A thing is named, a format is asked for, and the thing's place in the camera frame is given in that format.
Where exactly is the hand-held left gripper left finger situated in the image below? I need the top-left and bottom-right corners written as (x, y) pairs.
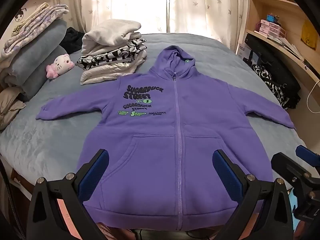
top-left (26, 149), bottom-right (110, 240)

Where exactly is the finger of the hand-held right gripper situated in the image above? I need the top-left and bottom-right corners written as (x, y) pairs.
top-left (271, 152), bottom-right (320, 188)
top-left (295, 145), bottom-right (320, 167)

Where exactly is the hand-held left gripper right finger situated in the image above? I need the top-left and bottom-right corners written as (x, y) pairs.
top-left (212, 149), bottom-right (297, 240)

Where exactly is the purple zip hoodie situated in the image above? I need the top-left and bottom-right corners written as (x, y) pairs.
top-left (36, 45), bottom-right (296, 232)

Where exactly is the black white patterned cloth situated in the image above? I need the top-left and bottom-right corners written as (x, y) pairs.
top-left (251, 64), bottom-right (300, 109)

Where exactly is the folded shiny white jacket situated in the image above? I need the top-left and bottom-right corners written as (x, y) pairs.
top-left (80, 51), bottom-right (147, 85)

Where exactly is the black bag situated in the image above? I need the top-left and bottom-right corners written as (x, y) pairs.
top-left (244, 34), bottom-right (302, 98)

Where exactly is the grey-blue bed blanket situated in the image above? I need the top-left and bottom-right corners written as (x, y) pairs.
top-left (0, 32), bottom-right (308, 230)

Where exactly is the beige pillow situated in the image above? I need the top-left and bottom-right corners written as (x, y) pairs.
top-left (0, 87), bottom-right (27, 130)

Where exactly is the white pink cat plush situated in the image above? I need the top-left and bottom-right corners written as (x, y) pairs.
top-left (45, 53), bottom-right (75, 80)

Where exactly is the yellow bag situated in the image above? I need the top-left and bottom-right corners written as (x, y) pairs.
top-left (300, 20), bottom-right (319, 49)

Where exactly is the white cardboard box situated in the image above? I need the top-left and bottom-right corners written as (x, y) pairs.
top-left (236, 44), bottom-right (252, 60)

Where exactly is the folded black white patterned garment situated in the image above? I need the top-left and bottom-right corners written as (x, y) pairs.
top-left (75, 38), bottom-right (147, 70)

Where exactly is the folded grey-blue blanket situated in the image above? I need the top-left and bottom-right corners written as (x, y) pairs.
top-left (4, 20), bottom-right (68, 102)

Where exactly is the pink drawer organizer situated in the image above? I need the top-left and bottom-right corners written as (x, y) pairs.
top-left (254, 19), bottom-right (287, 38)

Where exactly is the folded pale grey sweatshirt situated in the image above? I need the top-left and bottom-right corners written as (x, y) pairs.
top-left (82, 19), bottom-right (142, 55)

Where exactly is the folded floral quilt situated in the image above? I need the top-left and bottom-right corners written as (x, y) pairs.
top-left (0, 2), bottom-right (70, 74)

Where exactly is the sheer floral curtain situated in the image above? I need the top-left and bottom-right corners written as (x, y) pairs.
top-left (66, 0), bottom-right (250, 53)

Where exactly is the white cable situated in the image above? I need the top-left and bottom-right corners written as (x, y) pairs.
top-left (307, 80), bottom-right (320, 113)

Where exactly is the wooden wall shelf unit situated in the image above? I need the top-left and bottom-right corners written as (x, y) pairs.
top-left (235, 0), bottom-right (320, 115)

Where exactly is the cartoon wall sticker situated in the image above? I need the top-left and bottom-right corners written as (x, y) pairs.
top-left (14, 6), bottom-right (29, 23)

